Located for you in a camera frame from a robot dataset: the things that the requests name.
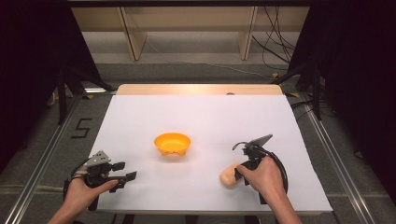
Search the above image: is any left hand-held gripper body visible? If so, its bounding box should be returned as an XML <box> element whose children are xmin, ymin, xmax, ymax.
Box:
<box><xmin>83</xmin><ymin>150</ymin><xmax>128</xmax><ymax>211</ymax></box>

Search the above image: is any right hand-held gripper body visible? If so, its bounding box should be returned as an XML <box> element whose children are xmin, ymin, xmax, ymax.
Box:
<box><xmin>241</xmin><ymin>133</ymin><xmax>275</xmax><ymax>205</ymax></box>

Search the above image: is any beige bread roll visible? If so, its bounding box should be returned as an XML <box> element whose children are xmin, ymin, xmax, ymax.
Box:
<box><xmin>219</xmin><ymin>162</ymin><xmax>245</xmax><ymax>189</ymax></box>

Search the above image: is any person's right hand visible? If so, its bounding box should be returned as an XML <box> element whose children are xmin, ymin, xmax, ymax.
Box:
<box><xmin>235</xmin><ymin>155</ymin><xmax>288</xmax><ymax>203</ymax></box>

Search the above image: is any person's left hand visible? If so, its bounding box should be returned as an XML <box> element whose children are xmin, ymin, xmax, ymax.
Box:
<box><xmin>63</xmin><ymin>177</ymin><xmax>120</xmax><ymax>216</ymax></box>

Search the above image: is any orange plastic bowl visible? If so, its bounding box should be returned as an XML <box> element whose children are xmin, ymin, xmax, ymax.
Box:
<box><xmin>153</xmin><ymin>132</ymin><xmax>191</xmax><ymax>157</ymax></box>

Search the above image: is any white paper sheet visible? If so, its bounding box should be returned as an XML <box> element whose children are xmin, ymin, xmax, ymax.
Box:
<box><xmin>88</xmin><ymin>94</ymin><xmax>333</xmax><ymax>214</ymax></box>

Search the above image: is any black metal stand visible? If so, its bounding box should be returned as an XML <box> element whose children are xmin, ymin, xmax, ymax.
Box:
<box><xmin>55</xmin><ymin>65</ymin><xmax>117</xmax><ymax>126</ymax></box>
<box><xmin>273</xmin><ymin>61</ymin><xmax>323</xmax><ymax>121</ymax></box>

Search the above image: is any light wooden table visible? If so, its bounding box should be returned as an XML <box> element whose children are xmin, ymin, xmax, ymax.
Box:
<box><xmin>95</xmin><ymin>83</ymin><xmax>323</xmax><ymax>217</ymax></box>

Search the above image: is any black curtain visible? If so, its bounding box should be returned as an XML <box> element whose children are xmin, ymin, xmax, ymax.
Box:
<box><xmin>288</xmin><ymin>0</ymin><xmax>396</xmax><ymax>197</ymax></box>
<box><xmin>0</xmin><ymin>0</ymin><xmax>106</xmax><ymax>174</ymax></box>

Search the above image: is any light wooden desk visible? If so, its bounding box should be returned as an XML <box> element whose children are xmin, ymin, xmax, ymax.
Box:
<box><xmin>70</xmin><ymin>6</ymin><xmax>311</xmax><ymax>63</ymax></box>

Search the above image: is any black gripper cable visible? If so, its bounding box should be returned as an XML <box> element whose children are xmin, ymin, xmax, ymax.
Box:
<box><xmin>232</xmin><ymin>141</ymin><xmax>290</xmax><ymax>195</ymax></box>

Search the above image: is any aluminium floor rail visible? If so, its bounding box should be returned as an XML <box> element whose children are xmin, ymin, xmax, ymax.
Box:
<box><xmin>2</xmin><ymin>92</ymin><xmax>82</xmax><ymax>224</ymax></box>
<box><xmin>299</xmin><ymin>92</ymin><xmax>378</xmax><ymax>224</ymax></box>

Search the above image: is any black floor cable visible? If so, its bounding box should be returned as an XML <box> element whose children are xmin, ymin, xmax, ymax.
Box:
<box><xmin>290</xmin><ymin>98</ymin><xmax>331</xmax><ymax>121</ymax></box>

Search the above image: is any bundle of black cables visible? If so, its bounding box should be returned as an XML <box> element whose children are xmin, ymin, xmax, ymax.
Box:
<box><xmin>251</xmin><ymin>6</ymin><xmax>297</xmax><ymax>72</ymax></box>

